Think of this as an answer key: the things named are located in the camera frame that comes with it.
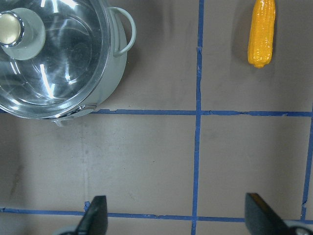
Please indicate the grey steel cooking pot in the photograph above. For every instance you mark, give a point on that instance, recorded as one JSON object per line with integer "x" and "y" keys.
{"x": 22, "y": 36}

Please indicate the yellow plastic corn cob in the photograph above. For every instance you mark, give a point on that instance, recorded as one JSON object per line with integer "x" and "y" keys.
{"x": 260, "y": 45}

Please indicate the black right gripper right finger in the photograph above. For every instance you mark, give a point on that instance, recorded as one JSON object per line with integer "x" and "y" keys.
{"x": 261, "y": 219}

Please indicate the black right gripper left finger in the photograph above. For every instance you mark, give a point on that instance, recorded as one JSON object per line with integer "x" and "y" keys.
{"x": 95, "y": 220}

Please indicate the glass pot lid with knob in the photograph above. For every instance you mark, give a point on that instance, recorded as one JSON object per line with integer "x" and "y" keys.
{"x": 68, "y": 67}

